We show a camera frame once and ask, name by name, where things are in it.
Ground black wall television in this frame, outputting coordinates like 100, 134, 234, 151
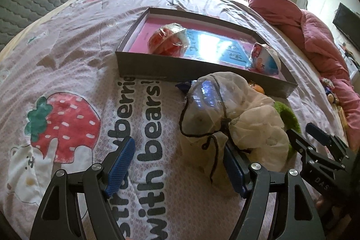
333, 2, 360, 51

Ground white blue snack ball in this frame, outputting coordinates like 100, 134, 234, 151
247, 43, 281, 76

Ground green fuzzy ring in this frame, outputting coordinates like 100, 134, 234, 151
274, 100, 302, 154

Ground beige mesh drawstring pouch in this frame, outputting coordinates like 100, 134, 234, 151
179, 72, 290, 188

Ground shallow grey cardboard box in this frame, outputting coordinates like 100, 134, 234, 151
115, 7, 297, 98

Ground blue biscuit packet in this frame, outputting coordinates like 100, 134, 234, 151
175, 81, 193, 95

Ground orange tangerine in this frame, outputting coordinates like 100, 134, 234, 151
248, 83, 265, 94

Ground yellow snack package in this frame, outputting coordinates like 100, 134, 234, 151
336, 105, 349, 132

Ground strawberry print bed sheet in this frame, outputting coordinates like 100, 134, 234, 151
1, 0, 344, 239

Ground small colourful toy figures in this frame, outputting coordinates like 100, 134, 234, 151
320, 77, 339, 105

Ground white storage cabinet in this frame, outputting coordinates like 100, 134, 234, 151
341, 45, 359, 83

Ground red snack ball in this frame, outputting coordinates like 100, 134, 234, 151
148, 23, 190, 57

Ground pink quilted blanket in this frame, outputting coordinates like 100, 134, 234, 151
248, 0, 359, 151

